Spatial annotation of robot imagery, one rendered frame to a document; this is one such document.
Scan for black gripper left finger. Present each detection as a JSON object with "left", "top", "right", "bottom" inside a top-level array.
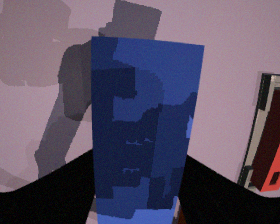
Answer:
[{"left": 0, "top": 148, "right": 95, "bottom": 224}]

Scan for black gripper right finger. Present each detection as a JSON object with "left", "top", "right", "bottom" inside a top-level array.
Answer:
[{"left": 177, "top": 154, "right": 280, "bottom": 224}]

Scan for blue block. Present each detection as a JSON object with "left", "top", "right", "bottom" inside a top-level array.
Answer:
[{"left": 91, "top": 36, "right": 205, "bottom": 224}]

